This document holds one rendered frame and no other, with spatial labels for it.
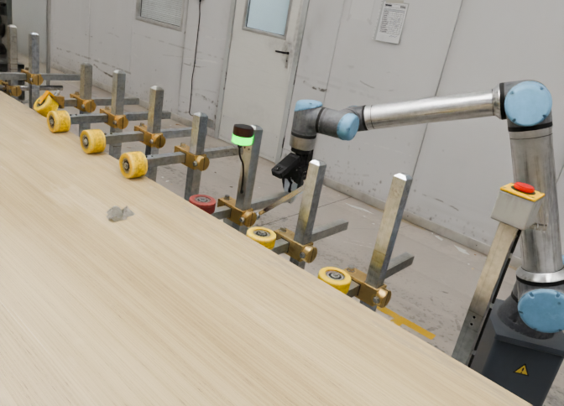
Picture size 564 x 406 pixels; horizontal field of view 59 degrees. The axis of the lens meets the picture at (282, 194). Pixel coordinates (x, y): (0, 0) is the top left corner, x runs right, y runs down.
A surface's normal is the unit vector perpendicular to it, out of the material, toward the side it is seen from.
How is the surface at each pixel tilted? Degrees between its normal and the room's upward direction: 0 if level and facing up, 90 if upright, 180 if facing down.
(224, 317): 0
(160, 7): 90
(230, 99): 90
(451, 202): 90
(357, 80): 90
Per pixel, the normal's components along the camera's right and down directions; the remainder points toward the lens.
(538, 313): -0.41, 0.33
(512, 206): -0.66, 0.16
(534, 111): -0.44, 0.12
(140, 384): 0.17, -0.92
